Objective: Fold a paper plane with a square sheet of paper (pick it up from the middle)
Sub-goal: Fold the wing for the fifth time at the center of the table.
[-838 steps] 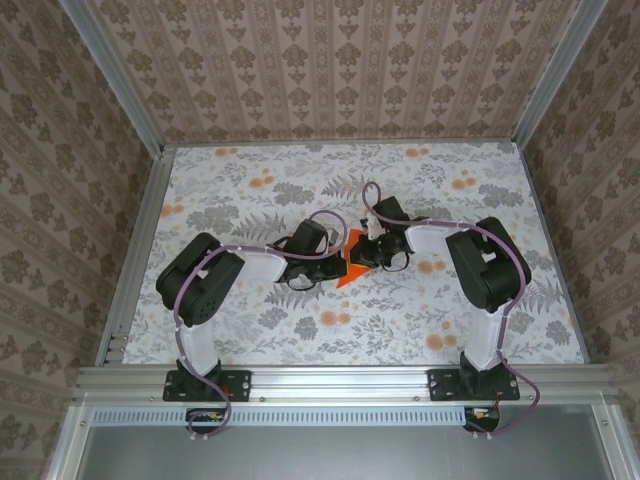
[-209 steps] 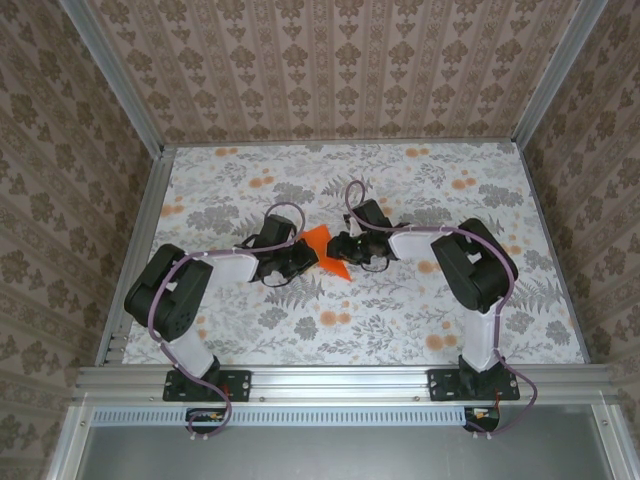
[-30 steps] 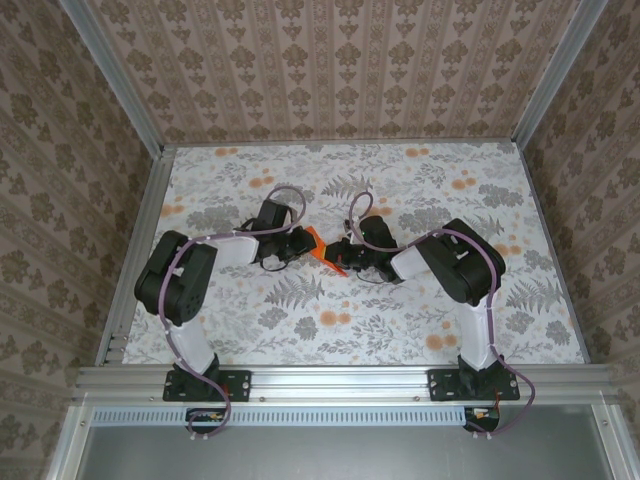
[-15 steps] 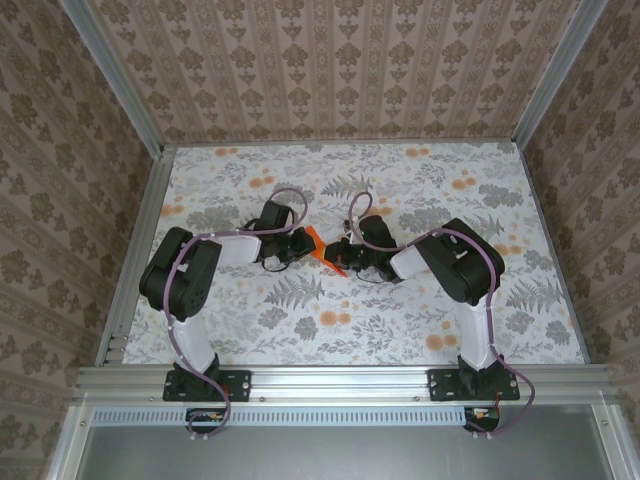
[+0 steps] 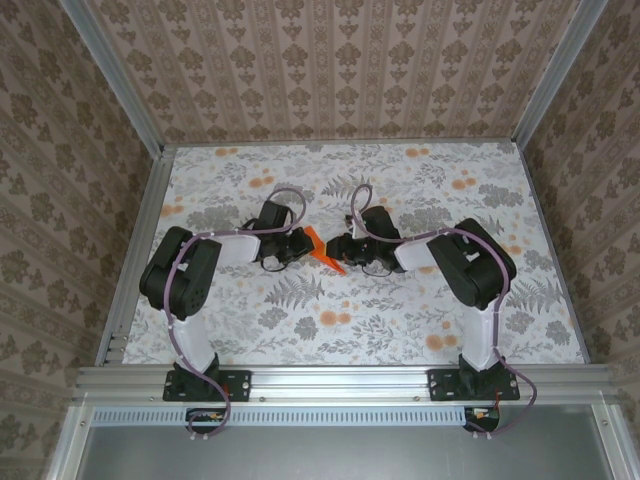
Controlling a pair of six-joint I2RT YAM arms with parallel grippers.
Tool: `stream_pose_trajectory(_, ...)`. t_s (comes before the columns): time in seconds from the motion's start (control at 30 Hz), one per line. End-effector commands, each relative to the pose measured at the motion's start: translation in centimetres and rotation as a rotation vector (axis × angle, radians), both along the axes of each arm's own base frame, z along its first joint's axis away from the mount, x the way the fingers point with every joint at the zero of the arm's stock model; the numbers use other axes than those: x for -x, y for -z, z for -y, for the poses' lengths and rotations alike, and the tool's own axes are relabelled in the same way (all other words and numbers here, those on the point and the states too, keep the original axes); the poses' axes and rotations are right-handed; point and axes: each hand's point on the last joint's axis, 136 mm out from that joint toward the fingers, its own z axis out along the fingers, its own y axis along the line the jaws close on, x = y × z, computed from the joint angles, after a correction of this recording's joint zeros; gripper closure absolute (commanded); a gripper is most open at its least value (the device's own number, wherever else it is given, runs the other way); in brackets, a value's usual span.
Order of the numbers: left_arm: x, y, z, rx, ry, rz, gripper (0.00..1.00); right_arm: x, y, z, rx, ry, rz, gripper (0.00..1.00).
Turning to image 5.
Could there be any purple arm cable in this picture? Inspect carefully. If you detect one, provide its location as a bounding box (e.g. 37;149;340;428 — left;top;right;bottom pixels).
167;188;309;444
349;184;537;441

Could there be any aluminium table side rail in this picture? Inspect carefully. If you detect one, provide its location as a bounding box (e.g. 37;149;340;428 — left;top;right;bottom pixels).
93;144;176;369
514;142;591;366

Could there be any slotted grey cable duct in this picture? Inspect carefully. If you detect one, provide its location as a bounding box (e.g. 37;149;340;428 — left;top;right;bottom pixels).
92;405;469;427

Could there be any grey metal panel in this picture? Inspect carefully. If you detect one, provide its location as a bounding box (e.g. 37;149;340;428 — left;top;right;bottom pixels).
47;403;624;480

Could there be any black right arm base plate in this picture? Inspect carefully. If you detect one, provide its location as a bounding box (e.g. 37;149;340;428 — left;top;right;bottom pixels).
427;368;521;403

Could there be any black connector board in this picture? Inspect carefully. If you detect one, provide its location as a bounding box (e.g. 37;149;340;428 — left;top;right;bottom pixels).
462;405;502;434
184;407;234;435

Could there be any wide aluminium mounting rail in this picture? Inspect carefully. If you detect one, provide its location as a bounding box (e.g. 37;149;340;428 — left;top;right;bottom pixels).
72;364;619;406

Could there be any thin aluminium table rail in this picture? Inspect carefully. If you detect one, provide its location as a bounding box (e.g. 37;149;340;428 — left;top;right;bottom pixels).
162;140;519;149

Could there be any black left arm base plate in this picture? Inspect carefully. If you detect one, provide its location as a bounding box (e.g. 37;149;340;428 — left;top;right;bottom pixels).
163;368;253;403

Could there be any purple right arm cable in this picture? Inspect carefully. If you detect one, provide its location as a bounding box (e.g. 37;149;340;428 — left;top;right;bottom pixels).
349;184;537;441

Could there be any aluminium frame post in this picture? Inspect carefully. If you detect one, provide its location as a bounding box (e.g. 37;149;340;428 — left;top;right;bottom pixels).
58;0;167;154
512;0;611;146

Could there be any floral patterned table cover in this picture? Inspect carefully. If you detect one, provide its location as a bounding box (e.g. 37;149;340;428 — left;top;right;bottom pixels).
122;143;586;366

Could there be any orange square paper sheet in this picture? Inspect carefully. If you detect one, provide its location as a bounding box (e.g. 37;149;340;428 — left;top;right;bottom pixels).
302;224;348;278

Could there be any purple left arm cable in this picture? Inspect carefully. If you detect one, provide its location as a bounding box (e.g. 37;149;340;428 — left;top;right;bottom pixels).
167;188;309;444

